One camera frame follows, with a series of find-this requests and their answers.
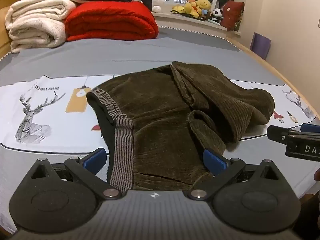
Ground red folded blanket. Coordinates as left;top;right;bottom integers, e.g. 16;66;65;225
64;1;159;42

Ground panda plush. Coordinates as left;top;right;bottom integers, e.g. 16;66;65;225
211;8;223;22

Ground orange plush toy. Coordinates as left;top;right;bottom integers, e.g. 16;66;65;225
184;0;198;15

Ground purple board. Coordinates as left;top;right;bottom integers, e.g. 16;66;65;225
250;32;272;60

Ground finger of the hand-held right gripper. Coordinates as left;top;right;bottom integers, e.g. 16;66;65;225
300;124;320;133
266;125;320;145

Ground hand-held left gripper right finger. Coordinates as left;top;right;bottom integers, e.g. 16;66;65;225
184;149;290;201

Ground dark grey mattress cover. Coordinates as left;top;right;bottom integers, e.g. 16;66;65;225
156;27;242;53

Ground white window sill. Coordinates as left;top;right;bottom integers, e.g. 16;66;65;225
152;11;242;37

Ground red cushion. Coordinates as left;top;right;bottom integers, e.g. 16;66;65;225
220;0;245;32

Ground grey deer print bed sheet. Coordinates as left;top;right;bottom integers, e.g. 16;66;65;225
0;37;316;233

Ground black strap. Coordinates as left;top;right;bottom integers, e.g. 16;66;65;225
170;10;200;18

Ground cream folded blanket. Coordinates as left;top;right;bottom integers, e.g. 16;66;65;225
5;0;77;53

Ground olive corduroy pants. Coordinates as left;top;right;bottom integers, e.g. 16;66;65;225
86;61;275;192

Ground yellow bear plush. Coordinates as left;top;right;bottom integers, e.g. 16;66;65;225
195;0;212;16

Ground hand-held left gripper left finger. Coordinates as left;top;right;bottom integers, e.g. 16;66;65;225
21;148;127;200

